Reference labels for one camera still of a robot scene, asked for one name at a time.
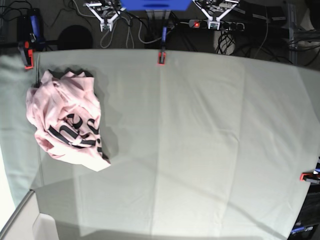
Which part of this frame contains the pink t-shirt black print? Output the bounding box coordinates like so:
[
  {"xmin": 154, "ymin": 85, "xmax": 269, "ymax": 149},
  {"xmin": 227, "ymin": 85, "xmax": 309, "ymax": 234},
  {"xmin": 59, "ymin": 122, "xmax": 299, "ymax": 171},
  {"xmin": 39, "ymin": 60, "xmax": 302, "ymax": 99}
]
[{"xmin": 26, "ymin": 70, "xmax": 111, "ymax": 172}]

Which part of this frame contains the red clamp top centre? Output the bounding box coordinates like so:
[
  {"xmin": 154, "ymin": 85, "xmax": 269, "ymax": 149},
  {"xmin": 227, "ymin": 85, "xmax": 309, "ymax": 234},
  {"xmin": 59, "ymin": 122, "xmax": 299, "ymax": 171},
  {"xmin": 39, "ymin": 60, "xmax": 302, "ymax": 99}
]
[{"xmin": 157, "ymin": 51, "xmax": 166, "ymax": 65}]

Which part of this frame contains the black power strip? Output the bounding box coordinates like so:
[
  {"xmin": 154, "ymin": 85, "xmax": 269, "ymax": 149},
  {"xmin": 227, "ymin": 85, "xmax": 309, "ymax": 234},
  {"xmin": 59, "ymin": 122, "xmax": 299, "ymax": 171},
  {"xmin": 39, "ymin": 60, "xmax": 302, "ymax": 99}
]
[{"xmin": 187, "ymin": 19, "xmax": 245, "ymax": 32}]

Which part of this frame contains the blue box top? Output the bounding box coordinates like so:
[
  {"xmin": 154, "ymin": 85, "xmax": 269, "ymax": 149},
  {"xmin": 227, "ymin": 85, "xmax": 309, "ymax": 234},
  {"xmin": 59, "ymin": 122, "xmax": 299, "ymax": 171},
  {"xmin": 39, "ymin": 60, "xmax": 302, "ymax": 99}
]
[{"xmin": 120, "ymin": 0, "xmax": 192, "ymax": 11}]

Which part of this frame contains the red clamp left edge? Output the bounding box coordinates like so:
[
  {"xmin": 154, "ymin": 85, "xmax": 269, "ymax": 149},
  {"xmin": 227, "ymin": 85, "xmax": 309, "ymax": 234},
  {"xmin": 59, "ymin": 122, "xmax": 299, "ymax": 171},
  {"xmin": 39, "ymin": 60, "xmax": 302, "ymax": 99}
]
[{"xmin": 18, "ymin": 41, "xmax": 34, "ymax": 70}]

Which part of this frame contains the red clamp edge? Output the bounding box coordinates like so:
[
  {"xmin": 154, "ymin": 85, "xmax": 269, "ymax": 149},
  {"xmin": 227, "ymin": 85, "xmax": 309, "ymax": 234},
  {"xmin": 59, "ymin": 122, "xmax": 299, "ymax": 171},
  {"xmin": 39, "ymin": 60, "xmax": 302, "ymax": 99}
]
[
  {"xmin": 18, "ymin": 41, "xmax": 34, "ymax": 70},
  {"xmin": 300, "ymin": 169, "xmax": 320, "ymax": 185}
]

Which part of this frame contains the white bin corner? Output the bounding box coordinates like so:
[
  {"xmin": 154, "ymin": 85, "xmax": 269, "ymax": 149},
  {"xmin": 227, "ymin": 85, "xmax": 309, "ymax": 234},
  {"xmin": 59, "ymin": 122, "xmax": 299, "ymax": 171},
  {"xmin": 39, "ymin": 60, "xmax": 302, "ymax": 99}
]
[{"xmin": 32, "ymin": 213, "xmax": 59, "ymax": 240}]

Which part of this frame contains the red clamp right edge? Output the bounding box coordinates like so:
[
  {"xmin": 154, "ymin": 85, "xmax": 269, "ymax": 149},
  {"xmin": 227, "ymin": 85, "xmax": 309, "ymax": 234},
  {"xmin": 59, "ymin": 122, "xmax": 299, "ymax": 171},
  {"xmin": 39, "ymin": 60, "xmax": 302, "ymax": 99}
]
[{"xmin": 300, "ymin": 169, "xmax": 320, "ymax": 185}]

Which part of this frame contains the blue clamp handle centre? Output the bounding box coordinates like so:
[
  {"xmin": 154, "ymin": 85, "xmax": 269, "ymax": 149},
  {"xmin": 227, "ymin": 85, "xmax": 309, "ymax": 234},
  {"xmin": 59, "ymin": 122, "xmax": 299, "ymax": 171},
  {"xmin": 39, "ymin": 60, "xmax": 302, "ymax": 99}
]
[{"xmin": 161, "ymin": 26, "xmax": 167, "ymax": 43}]

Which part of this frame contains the blue clamp handle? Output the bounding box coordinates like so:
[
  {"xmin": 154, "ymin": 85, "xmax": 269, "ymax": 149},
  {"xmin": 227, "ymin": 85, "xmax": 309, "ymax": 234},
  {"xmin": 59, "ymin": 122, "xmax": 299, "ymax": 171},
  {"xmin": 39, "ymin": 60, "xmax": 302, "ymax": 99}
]
[
  {"xmin": 161, "ymin": 26, "xmax": 167, "ymax": 43},
  {"xmin": 30, "ymin": 15, "xmax": 41, "ymax": 42}
]

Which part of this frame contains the white cable on floor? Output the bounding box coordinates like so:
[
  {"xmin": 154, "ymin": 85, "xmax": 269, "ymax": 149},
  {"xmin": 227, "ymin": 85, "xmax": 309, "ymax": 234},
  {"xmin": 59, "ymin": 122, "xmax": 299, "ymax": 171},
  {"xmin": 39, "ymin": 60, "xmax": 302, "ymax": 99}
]
[{"xmin": 72, "ymin": 0, "xmax": 151, "ymax": 49}]

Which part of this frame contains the blue clamp handle left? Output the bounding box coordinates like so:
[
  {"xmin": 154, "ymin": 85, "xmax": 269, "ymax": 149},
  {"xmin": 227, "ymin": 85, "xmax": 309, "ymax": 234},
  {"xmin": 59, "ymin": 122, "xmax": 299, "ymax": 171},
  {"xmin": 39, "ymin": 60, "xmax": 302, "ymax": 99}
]
[{"xmin": 30, "ymin": 15, "xmax": 41, "ymax": 42}]

